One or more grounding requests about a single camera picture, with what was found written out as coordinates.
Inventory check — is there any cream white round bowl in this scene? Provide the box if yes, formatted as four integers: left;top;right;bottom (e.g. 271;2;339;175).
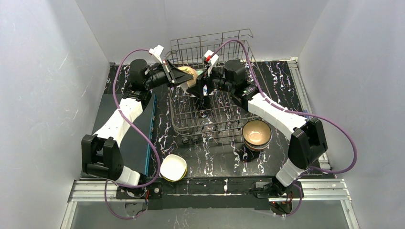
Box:
177;66;198;89

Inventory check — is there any blue floral bowl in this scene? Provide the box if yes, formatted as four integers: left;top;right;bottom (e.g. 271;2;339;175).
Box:
202;86;209;96

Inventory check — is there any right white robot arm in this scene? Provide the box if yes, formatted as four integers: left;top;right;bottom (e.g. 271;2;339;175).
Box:
186;60;328;188

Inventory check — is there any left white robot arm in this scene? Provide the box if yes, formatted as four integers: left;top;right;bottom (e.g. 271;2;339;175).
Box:
81;59;198;188

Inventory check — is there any tan interior dark bowl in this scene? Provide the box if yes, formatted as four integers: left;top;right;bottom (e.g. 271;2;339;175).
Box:
242;119;272;146

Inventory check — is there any orange striped bowl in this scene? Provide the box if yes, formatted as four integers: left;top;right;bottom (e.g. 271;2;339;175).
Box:
244;142;269;152

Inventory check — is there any grey mat blue edge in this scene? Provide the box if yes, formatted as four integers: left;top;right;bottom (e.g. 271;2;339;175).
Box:
88;94;157;177

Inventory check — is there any white square bowl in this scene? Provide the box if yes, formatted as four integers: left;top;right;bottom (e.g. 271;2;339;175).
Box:
160;154;187;180

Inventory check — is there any yellow rimmed bowl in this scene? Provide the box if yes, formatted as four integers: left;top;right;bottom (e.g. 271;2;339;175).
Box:
160;170;187;182

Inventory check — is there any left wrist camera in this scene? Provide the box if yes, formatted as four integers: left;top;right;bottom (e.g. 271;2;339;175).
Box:
149;45;164;64

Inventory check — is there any grey wire dish rack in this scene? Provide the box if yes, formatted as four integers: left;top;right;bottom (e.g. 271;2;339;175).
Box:
166;29;270;144

